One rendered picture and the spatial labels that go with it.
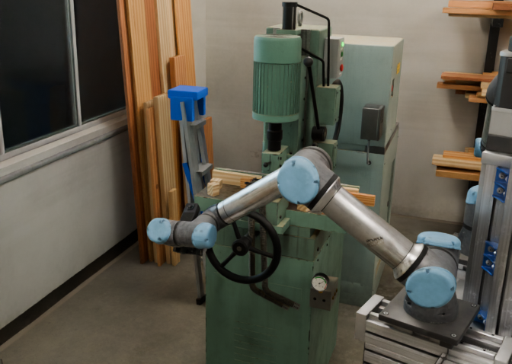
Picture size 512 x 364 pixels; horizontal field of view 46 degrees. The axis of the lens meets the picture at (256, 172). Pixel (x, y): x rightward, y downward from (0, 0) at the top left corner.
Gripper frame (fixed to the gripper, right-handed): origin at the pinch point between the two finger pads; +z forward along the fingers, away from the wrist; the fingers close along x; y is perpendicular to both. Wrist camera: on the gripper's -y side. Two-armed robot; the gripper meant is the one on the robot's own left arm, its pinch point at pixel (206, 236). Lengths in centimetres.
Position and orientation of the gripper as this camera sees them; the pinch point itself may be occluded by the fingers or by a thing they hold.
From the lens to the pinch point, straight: 212.0
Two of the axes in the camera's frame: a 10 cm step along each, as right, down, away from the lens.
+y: -1.2, 9.8, -1.8
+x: 9.3, 0.5, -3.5
